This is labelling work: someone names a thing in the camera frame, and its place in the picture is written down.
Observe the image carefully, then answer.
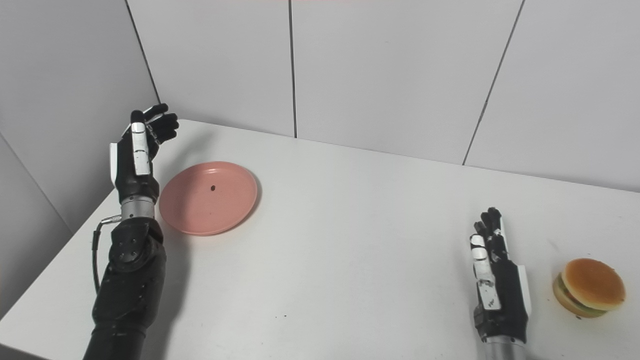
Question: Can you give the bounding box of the toy hamburger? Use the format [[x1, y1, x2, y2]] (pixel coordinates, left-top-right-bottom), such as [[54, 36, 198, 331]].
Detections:
[[552, 258, 627, 319]]

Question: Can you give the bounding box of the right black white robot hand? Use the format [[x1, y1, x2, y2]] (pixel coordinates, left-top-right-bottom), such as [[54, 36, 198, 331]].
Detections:
[[469, 207, 532, 345]]

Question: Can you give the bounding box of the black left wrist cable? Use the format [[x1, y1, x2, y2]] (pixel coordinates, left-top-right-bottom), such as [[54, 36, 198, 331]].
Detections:
[[91, 214, 123, 296]]

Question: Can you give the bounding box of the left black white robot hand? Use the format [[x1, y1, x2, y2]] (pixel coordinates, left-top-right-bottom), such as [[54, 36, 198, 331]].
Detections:
[[109, 103, 180, 205]]

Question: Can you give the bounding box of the pink round plate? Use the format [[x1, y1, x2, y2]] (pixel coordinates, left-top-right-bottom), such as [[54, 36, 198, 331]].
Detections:
[[159, 161, 259, 237]]

